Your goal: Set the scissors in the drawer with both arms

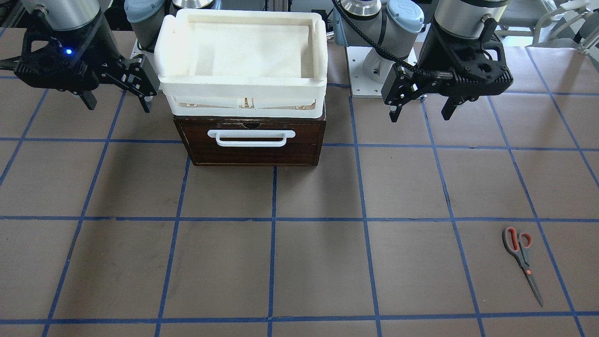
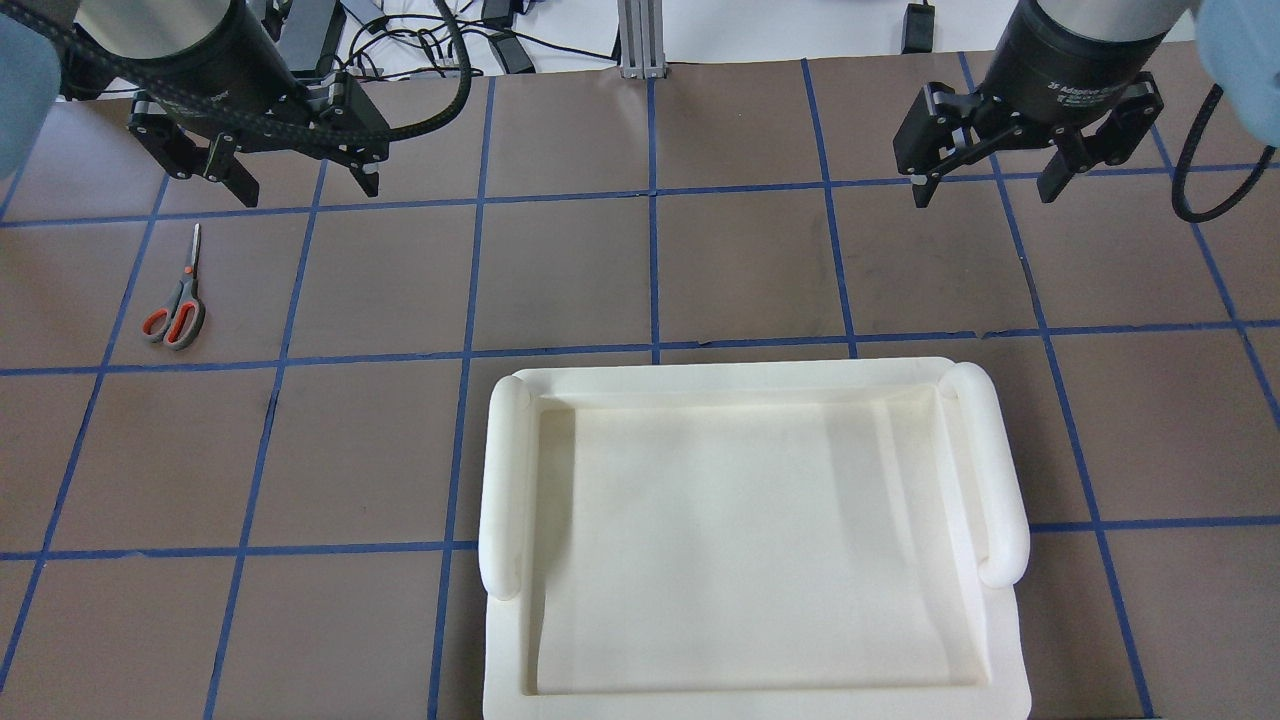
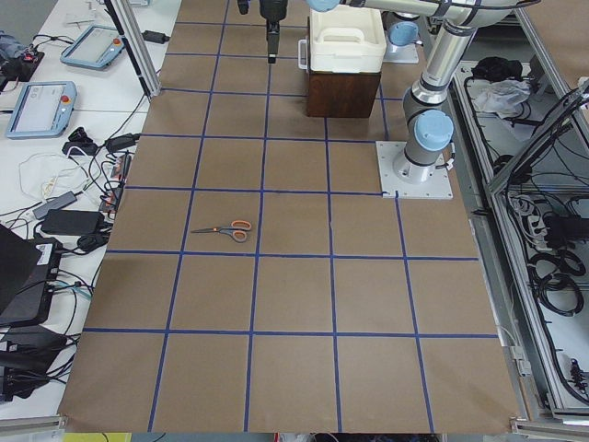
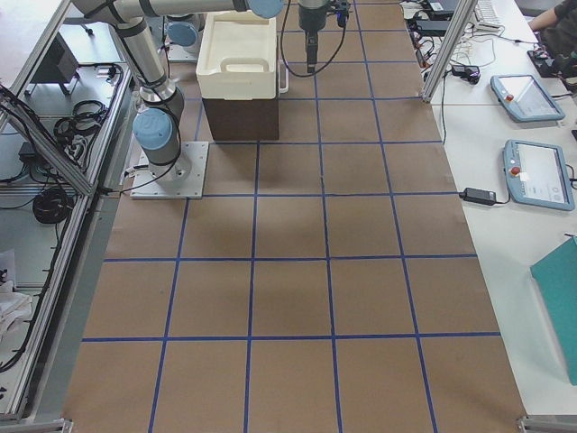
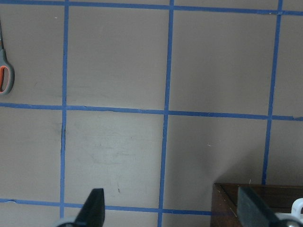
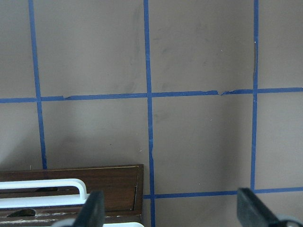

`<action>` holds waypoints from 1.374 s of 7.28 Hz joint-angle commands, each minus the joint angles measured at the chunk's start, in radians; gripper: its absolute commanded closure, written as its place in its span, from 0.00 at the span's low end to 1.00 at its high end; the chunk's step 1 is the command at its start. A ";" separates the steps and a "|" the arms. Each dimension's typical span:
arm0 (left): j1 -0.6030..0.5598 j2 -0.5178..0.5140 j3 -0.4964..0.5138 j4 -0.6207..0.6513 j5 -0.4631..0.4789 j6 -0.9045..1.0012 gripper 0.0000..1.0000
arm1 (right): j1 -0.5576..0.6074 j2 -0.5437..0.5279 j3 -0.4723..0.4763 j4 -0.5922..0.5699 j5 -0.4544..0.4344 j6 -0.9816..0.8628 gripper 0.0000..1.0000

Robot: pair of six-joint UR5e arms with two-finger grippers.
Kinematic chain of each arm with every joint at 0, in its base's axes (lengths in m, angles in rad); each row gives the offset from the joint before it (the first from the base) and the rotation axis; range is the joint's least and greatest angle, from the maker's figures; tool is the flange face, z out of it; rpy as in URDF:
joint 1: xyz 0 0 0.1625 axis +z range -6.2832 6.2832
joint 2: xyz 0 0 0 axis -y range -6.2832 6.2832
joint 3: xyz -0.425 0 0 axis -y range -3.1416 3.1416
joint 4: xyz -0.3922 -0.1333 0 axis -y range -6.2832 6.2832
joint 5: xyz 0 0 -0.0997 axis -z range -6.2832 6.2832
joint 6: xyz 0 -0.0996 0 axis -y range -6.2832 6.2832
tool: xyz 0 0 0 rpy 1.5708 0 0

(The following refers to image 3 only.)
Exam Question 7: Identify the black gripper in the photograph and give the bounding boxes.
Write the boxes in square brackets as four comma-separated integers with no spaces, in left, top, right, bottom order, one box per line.
[260,0,288,64]

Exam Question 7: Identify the orange grey handled scissors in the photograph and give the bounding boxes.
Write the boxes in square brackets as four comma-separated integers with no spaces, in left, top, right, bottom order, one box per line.
[191,220,252,243]

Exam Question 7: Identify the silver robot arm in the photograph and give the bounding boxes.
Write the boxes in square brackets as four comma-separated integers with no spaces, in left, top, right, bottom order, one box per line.
[307,1,525,184]

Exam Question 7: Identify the dark wooden drawer cabinet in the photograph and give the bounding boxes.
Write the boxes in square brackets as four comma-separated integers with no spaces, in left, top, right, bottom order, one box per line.
[306,71,381,119]

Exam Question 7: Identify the white plastic tray box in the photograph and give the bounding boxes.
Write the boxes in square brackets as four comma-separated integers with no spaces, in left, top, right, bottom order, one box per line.
[308,5,387,74]

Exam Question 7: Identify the blue teach pendant far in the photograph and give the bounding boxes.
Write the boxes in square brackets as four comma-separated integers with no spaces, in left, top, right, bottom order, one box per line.
[60,25,123,70]

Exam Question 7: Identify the blue teach pendant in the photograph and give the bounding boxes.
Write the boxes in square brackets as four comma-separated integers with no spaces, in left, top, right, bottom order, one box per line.
[5,81,77,139]
[60,25,123,70]

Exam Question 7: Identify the black cloth bundle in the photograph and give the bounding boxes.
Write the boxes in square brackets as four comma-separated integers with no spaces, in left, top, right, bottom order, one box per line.
[471,56,523,83]

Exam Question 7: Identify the white crumpled cloth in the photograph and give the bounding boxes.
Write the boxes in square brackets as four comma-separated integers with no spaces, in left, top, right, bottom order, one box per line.
[473,79,531,119]

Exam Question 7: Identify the blue teach pendant near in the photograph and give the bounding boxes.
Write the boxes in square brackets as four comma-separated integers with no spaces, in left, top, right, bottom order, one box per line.
[5,81,77,139]

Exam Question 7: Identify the grey usb hub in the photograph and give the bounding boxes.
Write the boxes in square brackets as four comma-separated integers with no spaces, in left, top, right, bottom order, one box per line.
[32,191,77,220]

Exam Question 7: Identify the black power adapter brick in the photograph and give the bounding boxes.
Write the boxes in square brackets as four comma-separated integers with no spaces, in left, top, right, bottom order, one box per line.
[40,209,104,236]

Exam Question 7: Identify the black laptop computer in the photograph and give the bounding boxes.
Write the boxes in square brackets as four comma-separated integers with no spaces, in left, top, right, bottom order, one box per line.
[1,227,62,328]

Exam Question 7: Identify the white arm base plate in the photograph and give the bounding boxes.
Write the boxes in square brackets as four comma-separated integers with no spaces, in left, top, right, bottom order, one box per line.
[383,42,419,64]
[375,141,453,200]

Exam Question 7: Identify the aluminium frame post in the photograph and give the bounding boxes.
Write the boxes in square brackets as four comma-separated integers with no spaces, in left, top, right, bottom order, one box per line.
[105,0,161,99]

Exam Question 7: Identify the white coiled cable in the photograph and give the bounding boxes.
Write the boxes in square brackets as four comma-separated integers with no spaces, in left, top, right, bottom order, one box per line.
[17,152,88,202]

